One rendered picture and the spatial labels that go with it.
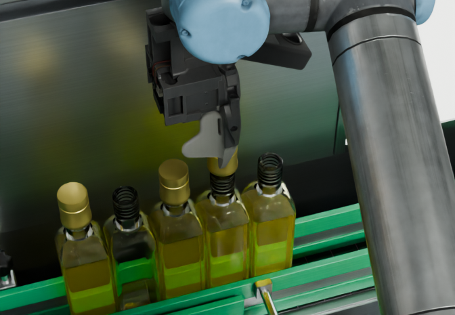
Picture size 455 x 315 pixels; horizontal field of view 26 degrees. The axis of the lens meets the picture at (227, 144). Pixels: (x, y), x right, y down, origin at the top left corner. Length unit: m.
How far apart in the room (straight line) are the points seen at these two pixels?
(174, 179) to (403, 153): 0.42
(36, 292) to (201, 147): 0.34
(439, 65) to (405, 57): 0.56
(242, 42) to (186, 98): 0.22
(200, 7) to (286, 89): 0.50
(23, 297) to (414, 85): 0.68
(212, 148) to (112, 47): 0.17
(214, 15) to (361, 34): 0.12
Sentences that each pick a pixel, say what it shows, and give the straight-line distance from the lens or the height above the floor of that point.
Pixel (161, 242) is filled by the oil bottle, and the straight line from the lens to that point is 1.17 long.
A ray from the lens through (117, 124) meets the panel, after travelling 1.21.
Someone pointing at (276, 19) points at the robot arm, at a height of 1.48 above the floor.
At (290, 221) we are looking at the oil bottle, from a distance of 1.20.
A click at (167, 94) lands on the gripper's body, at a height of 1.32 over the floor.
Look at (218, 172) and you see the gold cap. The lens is 1.12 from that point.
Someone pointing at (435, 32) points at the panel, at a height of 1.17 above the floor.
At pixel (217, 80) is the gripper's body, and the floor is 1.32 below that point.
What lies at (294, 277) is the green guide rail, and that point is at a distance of 1.28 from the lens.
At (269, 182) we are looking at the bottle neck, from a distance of 1.16.
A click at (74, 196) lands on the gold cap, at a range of 1.10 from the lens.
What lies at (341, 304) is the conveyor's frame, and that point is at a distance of 1.35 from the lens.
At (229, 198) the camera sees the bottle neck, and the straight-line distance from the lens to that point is 1.16.
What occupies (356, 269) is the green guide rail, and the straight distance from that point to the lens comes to 1.32.
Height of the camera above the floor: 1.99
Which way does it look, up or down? 47 degrees down
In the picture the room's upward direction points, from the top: straight up
